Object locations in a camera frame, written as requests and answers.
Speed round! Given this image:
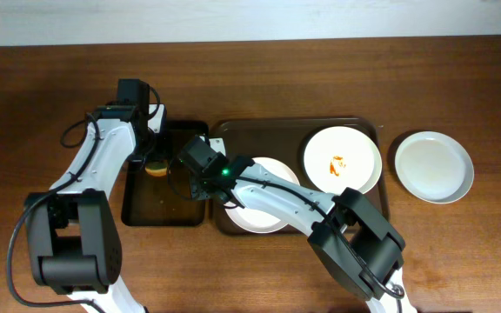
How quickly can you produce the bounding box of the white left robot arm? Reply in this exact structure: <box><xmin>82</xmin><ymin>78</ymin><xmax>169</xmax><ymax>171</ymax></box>
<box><xmin>16</xmin><ymin>79</ymin><xmax>166</xmax><ymax>312</ymax></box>

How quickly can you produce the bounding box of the pink-white plate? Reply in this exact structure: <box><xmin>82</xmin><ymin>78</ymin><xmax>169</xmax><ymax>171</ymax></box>
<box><xmin>224</xmin><ymin>157</ymin><xmax>299</xmax><ymax>234</ymax></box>

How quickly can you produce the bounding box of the cream dirty plate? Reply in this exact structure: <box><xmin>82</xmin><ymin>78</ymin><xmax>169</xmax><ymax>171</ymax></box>
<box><xmin>303</xmin><ymin>126</ymin><xmax>382</xmax><ymax>194</ymax></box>

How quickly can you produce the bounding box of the green yellow sponge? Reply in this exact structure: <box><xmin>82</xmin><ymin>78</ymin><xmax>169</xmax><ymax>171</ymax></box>
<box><xmin>144</xmin><ymin>160</ymin><xmax>169</xmax><ymax>177</ymax></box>

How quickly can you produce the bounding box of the grey-white plate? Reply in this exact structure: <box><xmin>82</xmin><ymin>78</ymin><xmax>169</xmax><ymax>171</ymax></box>
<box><xmin>394</xmin><ymin>131</ymin><xmax>475</xmax><ymax>204</ymax></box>

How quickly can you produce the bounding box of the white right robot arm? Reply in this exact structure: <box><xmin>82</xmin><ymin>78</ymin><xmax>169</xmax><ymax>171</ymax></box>
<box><xmin>176</xmin><ymin>137</ymin><xmax>415</xmax><ymax>312</ymax></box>

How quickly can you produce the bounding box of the small black tray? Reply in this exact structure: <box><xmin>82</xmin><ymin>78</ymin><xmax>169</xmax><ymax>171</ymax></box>
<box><xmin>121</xmin><ymin>120</ymin><xmax>209</xmax><ymax>227</ymax></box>

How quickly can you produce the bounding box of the large brown serving tray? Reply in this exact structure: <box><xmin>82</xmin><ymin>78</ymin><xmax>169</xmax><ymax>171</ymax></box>
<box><xmin>210</xmin><ymin>117</ymin><xmax>390</xmax><ymax>216</ymax></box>

